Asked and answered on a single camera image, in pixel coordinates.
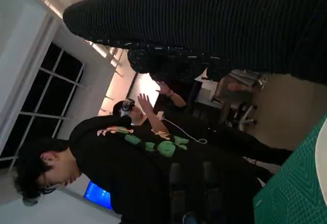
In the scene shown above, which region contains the person's hand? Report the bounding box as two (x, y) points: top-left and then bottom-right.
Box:
(156, 80), (175, 98)
(137, 93), (154, 119)

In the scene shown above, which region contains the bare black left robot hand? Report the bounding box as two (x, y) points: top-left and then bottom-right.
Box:
(163, 161), (231, 224)

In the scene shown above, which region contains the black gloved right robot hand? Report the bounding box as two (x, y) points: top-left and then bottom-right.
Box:
(62, 0), (327, 84)

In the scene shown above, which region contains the white square plate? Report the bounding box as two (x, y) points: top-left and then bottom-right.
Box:
(314, 128), (327, 207)

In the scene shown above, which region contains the black and white headset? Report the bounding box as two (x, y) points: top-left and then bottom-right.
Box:
(119, 98), (136, 118)

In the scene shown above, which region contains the office chair with white base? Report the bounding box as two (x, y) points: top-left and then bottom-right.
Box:
(211, 71), (259, 129)

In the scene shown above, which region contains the person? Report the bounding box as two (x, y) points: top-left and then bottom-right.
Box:
(111, 80), (295, 182)
(14, 114), (259, 224)

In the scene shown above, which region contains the blue lit monitor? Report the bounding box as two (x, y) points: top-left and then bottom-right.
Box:
(83, 180), (113, 211)

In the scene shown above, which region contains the green cutting mat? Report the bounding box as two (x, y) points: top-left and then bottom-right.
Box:
(252, 113), (327, 224)

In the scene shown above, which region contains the dark paned window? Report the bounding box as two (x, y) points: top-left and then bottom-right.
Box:
(0, 42), (86, 170)

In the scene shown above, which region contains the white cable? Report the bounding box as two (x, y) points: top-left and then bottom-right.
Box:
(157, 111), (208, 145)

